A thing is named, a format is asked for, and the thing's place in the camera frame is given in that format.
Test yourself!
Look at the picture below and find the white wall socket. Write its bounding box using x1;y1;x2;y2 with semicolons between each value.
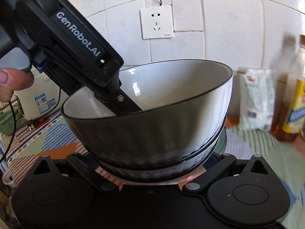
139;5;174;39

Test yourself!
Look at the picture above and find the amber liquid bottle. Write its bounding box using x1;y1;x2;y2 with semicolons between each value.
269;32;299;142

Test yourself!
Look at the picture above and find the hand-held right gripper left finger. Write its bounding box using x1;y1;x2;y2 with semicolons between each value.
32;153;120;191

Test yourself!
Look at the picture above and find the green egg print plate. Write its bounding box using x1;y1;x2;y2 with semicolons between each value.
216;124;229;158

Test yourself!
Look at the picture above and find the white rice cooker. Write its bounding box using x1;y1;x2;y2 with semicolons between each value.
14;67;63;121

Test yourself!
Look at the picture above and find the black power cord with plug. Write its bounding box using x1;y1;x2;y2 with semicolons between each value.
25;83;63;132

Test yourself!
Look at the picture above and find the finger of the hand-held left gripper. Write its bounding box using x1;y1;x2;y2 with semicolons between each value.
94;88;143;116

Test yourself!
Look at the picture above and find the green plastic basket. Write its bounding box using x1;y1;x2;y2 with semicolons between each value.
0;100;22;136

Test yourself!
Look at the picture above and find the person's left hand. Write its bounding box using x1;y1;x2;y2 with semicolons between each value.
0;68;34;103

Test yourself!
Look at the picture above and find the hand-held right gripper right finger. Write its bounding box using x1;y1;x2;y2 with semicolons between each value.
182;153;268;189

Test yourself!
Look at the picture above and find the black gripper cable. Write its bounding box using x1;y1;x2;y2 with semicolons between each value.
0;100;16;164

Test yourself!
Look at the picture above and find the patchwork table mat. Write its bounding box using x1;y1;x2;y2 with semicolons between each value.
0;114;305;229

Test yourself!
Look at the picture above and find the white plastic bag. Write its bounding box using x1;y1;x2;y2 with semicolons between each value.
239;69;277;132

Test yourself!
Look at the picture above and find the yellow label oil bottle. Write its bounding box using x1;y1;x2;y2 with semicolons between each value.
282;35;305;134

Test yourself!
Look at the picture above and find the white ribbed bowl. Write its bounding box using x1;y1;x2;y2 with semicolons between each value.
95;114;227;182
61;59;233;170

